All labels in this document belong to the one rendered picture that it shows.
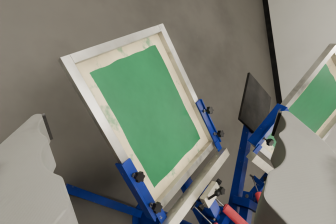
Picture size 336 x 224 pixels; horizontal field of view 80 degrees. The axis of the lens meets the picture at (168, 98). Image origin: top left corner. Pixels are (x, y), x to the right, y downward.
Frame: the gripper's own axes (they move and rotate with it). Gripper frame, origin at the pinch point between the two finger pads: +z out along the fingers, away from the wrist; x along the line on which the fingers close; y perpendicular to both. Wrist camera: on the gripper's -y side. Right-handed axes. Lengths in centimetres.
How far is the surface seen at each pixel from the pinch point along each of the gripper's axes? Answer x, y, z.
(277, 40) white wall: 249, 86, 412
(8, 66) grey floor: -109, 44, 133
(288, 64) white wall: 259, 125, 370
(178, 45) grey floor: 24, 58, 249
